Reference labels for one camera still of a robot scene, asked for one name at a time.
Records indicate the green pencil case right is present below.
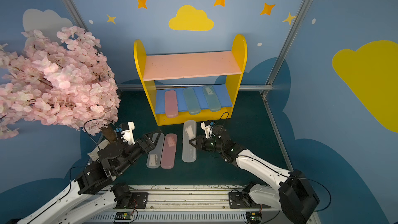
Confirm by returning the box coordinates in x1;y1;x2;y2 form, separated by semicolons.
203;86;221;112

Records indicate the left controller board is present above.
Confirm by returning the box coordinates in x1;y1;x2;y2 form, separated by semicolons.
114;212;136;224

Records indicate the pink pencil case top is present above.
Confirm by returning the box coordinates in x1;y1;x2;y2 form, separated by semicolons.
160;133;177;169

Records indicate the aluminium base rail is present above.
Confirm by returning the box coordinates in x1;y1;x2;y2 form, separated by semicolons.
49;184;324;224

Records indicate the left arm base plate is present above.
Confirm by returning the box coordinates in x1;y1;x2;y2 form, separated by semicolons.
115;192;149;209

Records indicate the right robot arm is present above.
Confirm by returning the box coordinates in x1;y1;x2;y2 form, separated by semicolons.
188;122;320;224

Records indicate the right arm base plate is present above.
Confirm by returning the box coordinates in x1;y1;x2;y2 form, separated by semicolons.
228;190;260;209

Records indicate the pink pencil case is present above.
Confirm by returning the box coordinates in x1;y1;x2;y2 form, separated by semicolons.
160;133;177;169
164;90;179;118

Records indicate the left aluminium frame post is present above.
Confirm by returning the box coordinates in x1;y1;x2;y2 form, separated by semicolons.
46;0;89;32

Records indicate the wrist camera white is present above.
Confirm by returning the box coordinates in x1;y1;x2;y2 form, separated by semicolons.
201;121;215;139
116;121;135;145

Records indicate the controller board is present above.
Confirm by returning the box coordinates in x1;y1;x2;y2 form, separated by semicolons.
245;212;262;224
114;212;136;224

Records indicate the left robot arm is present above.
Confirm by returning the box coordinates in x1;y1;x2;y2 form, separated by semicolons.
9;131;162;224

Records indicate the right controller board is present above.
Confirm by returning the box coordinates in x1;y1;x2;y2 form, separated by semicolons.
245;212;262;224

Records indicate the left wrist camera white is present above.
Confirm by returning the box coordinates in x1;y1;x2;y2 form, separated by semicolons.
116;121;135;145

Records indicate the aluminium frame post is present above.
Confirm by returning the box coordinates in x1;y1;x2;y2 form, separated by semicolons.
261;0;313;100
46;0;89;32

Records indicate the pink pencil case bottom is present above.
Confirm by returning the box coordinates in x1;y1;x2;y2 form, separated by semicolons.
164;90;179;118

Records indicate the green pencil case middle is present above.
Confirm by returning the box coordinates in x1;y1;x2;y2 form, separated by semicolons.
183;88;201;115

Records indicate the green pencil case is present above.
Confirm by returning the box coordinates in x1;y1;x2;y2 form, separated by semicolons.
203;86;221;112
183;88;201;115

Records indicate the white pencil case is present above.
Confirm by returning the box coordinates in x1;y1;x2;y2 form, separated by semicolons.
181;119;198;163
146;133;165;169

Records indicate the rear aluminium frame bar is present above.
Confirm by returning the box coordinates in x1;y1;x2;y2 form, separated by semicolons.
116;83;274;92

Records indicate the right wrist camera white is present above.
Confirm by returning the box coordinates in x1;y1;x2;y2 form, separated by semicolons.
201;121;215;139

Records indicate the right aluminium frame post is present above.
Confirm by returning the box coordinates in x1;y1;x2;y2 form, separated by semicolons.
261;0;313;100

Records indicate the yellow wooden shelf unit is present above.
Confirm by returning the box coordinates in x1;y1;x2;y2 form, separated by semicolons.
133;34;248;126

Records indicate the pink cherry blossom tree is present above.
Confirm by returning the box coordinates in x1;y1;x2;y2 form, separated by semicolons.
1;26;120;140

